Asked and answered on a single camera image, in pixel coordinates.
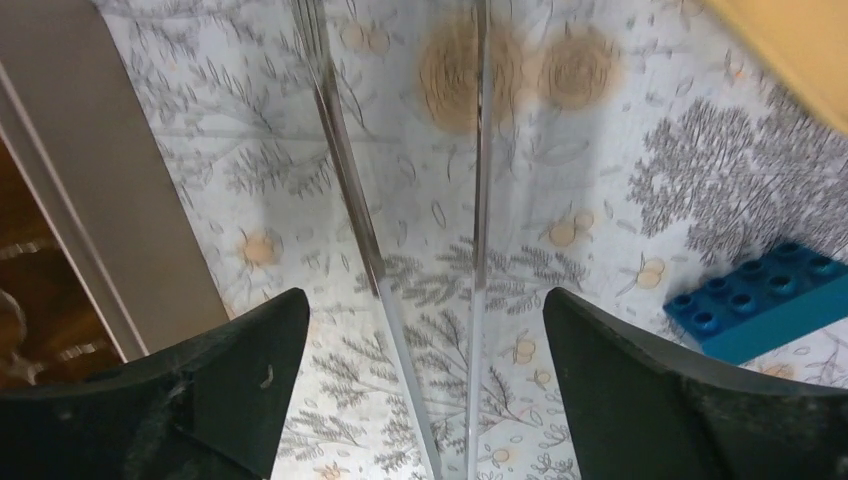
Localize floral tablecloth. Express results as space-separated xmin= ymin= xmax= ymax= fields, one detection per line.
xmin=98 ymin=1 xmax=847 ymax=479

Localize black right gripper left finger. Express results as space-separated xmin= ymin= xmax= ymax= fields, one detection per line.
xmin=1 ymin=288 xmax=310 ymax=479

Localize gold chocolate tin box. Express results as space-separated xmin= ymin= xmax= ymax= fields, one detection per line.
xmin=1 ymin=1 xmax=228 ymax=362

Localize blue toy brick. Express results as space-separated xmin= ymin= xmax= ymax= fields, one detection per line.
xmin=663 ymin=242 xmax=847 ymax=365

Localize yellow plastic tray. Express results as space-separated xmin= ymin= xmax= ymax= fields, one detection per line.
xmin=705 ymin=0 xmax=847 ymax=133

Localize long metal tongs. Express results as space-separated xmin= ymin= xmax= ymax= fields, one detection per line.
xmin=292 ymin=1 xmax=498 ymax=479

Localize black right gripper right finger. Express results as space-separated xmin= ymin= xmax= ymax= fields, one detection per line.
xmin=543 ymin=288 xmax=847 ymax=479

